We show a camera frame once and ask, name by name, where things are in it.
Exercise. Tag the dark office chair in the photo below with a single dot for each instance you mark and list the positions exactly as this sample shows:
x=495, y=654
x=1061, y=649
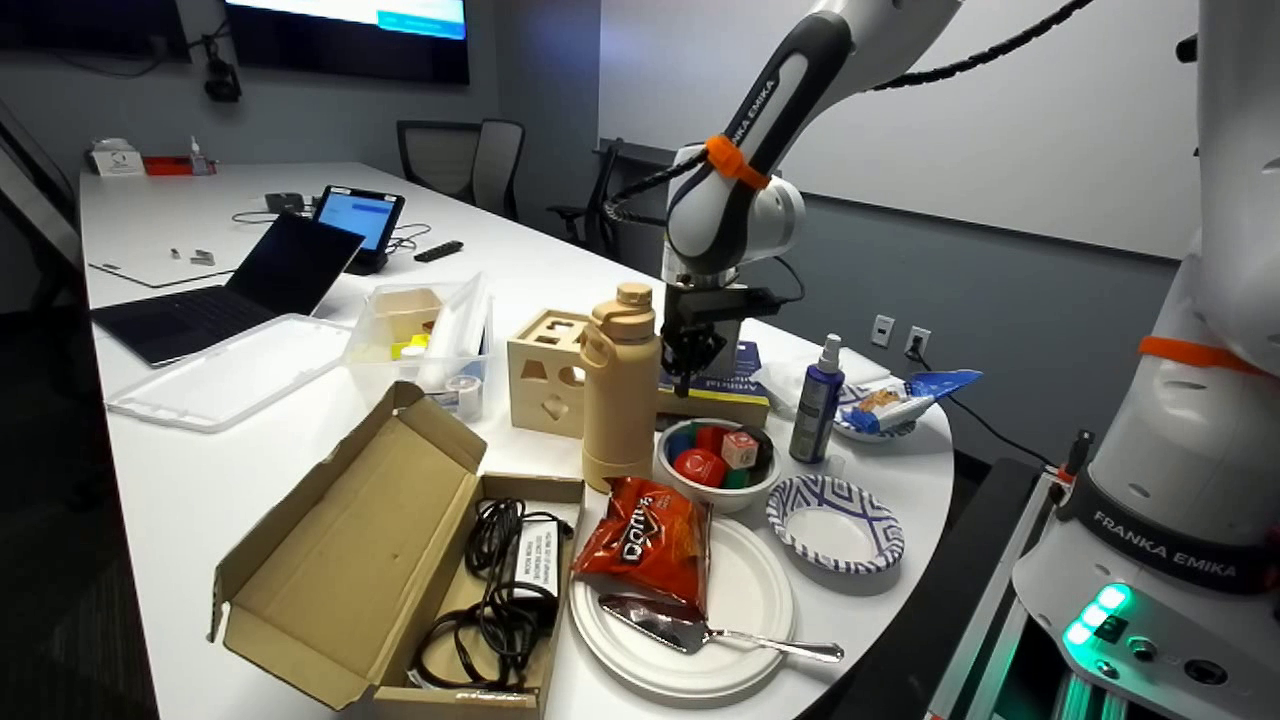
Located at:
x=602, y=204

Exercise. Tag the white bowl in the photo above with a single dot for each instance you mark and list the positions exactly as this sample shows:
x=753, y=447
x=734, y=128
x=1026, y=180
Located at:
x=714, y=485

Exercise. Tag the clear plastic bin lid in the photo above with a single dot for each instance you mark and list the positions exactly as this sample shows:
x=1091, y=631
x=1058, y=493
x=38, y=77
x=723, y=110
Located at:
x=227, y=376

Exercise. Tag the open cardboard box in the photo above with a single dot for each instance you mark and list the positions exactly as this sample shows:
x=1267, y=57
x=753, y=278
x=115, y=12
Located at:
x=342, y=560

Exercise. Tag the beige water bottle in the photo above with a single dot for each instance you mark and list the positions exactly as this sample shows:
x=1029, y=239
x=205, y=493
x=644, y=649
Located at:
x=623, y=400

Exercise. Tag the blue spray bottle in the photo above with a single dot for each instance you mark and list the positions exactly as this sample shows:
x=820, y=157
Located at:
x=816, y=405

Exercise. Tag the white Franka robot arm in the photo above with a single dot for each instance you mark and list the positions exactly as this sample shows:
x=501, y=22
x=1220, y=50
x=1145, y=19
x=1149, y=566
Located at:
x=1201, y=440

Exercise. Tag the white wall outlet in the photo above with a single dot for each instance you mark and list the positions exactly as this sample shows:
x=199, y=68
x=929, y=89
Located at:
x=918, y=340
x=881, y=329

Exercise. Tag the black tablet with blue screen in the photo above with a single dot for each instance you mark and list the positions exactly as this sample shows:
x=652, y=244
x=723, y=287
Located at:
x=358, y=221

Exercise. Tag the red toy fruit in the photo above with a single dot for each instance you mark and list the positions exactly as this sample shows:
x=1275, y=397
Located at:
x=698, y=466

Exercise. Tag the black open laptop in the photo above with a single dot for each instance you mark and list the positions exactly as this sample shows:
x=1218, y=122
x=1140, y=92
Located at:
x=227, y=301

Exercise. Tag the black webcam on mount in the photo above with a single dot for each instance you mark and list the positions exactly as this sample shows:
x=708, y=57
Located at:
x=223, y=66

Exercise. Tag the orange chips bag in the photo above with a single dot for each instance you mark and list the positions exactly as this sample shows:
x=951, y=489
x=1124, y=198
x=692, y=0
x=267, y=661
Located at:
x=644, y=544

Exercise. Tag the red flat object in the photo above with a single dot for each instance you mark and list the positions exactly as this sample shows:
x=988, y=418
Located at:
x=166, y=166

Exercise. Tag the white paper plate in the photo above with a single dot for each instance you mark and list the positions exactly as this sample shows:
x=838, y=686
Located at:
x=745, y=600

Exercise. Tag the small yellow toy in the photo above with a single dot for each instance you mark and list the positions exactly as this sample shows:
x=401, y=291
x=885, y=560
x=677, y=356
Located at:
x=412, y=340

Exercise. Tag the small clear bottle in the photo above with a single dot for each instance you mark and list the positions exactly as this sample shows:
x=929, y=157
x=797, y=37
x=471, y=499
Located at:
x=199, y=157

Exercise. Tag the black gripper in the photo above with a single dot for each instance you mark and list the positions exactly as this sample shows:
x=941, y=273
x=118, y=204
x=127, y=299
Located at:
x=700, y=334

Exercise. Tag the metal robot stand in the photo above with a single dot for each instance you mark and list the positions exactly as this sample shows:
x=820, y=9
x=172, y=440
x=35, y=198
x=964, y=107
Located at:
x=995, y=613

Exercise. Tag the small dark remote control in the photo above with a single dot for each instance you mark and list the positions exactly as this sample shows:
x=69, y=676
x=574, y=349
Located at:
x=439, y=250

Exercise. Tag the small black gadget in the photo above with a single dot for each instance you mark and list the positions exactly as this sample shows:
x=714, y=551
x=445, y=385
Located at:
x=286, y=204

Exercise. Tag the wooden shape sorter box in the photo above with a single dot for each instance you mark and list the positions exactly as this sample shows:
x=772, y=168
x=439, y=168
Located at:
x=544, y=382

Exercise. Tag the grey mesh office chair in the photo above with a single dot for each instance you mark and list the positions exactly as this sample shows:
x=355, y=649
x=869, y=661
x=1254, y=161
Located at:
x=461, y=161

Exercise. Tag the blue patterned paper bowl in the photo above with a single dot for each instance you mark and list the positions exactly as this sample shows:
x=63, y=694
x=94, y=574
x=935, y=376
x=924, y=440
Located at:
x=835, y=527

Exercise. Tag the pink toy fruit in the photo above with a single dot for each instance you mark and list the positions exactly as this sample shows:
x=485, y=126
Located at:
x=741, y=448

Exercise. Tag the metal table knife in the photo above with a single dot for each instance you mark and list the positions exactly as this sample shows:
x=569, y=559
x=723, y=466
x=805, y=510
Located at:
x=745, y=642

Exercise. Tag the wall mounted monitor screen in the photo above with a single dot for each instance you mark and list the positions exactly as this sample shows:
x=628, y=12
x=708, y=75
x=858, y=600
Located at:
x=347, y=33

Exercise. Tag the clear plastic container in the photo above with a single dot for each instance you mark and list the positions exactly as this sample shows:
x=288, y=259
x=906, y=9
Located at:
x=424, y=340

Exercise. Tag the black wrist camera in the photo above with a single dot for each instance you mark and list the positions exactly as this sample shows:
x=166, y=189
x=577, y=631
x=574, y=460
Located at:
x=761, y=301

